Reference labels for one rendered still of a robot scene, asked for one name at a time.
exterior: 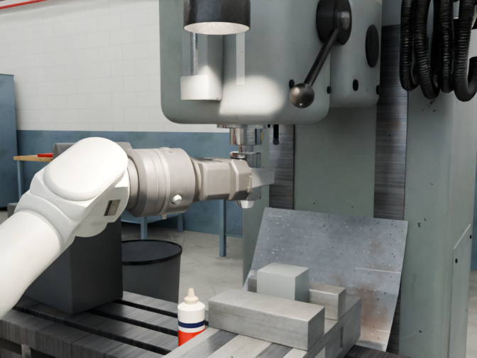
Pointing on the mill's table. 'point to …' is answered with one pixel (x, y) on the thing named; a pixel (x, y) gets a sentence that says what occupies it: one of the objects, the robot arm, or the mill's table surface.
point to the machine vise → (334, 296)
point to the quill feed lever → (304, 96)
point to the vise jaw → (267, 317)
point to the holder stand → (81, 272)
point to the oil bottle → (190, 318)
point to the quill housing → (250, 67)
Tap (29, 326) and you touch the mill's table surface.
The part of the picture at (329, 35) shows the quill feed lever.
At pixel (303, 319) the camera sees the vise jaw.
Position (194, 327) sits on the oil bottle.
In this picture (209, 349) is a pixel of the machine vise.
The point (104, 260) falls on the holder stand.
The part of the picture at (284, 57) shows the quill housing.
